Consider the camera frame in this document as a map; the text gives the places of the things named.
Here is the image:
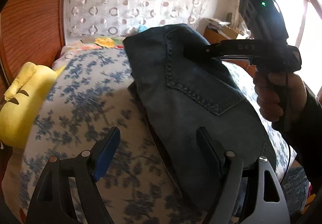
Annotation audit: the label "cardboard box on sideboard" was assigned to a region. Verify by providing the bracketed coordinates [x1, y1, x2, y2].
[218, 26, 238, 40]

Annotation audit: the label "person's right hand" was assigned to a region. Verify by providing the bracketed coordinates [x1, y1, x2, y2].
[253, 71, 307, 122]

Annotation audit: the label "cardboard box with blue cloth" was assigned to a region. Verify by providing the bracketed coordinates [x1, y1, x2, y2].
[126, 25, 148, 36]

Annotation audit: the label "wooden headboard panel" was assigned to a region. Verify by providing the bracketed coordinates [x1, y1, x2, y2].
[1, 0, 65, 93]

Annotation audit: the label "colourful floral blanket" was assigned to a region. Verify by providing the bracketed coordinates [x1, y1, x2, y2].
[52, 36, 124, 71]

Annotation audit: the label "yellow Pikachu plush toy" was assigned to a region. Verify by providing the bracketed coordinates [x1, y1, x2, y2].
[1, 62, 65, 149]

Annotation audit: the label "stack of papers on sideboard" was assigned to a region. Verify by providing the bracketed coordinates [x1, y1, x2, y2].
[205, 18, 230, 31]

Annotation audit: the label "long wooden sideboard cabinet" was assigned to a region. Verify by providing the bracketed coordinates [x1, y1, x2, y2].
[204, 28, 256, 77]

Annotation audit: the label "blue denim jeans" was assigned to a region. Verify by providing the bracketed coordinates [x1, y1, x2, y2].
[123, 24, 276, 210]

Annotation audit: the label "window with wooden frame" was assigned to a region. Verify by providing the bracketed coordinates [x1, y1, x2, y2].
[276, 0, 321, 96]

